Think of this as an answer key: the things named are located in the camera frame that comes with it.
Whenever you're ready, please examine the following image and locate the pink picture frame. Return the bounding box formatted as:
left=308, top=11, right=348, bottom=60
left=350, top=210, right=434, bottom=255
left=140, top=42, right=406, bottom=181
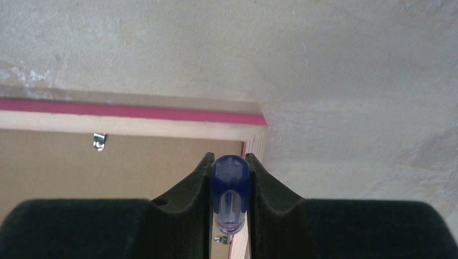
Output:
left=0, top=98, right=269, bottom=259

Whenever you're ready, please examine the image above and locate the blue red screwdriver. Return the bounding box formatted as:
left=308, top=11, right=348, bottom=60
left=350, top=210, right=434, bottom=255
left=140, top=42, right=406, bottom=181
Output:
left=210, top=155, right=251, bottom=235

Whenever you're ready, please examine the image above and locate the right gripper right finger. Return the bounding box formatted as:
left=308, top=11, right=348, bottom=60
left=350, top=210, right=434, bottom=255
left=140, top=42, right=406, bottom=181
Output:
left=246, top=153, right=457, bottom=258

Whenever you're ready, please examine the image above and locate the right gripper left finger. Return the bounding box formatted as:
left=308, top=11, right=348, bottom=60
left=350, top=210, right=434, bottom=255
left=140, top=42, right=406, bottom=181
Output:
left=1, top=153, right=214, bottom=258

